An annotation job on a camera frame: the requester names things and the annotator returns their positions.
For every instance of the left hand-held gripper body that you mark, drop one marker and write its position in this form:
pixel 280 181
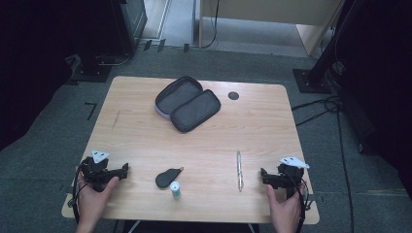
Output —
pixel 97 171

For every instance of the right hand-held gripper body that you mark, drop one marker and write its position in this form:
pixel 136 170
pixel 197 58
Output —
pixel 290 178

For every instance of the silver pen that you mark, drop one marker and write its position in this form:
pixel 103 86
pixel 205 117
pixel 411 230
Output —
pixel 239 171

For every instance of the white and green glue stick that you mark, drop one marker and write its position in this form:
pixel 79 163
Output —
pixel 175 189

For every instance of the grey zip pencil case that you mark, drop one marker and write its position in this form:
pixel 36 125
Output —
pixel 194 110

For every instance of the person's left hand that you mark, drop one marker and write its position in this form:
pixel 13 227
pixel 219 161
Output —
pixel 92 204

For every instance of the person's right hand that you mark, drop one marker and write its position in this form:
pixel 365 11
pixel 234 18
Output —
pixel 286 215

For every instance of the black round table grommet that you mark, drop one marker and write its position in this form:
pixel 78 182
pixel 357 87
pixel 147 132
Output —
pixel 233 95

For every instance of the black slanted stand with base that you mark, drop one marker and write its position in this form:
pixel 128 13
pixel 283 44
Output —
pixel 312 79

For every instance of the black stand with square base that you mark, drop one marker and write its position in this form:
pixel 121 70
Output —
pixel 92 69

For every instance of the black tape strip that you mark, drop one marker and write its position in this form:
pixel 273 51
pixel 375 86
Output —
pixel 186 48
pixel 161 45
pixel 147 45

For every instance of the black cabinet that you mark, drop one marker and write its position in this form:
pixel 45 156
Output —
pixel 128 22

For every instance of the light wooden desk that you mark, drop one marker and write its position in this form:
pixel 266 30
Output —
pixel 275 11

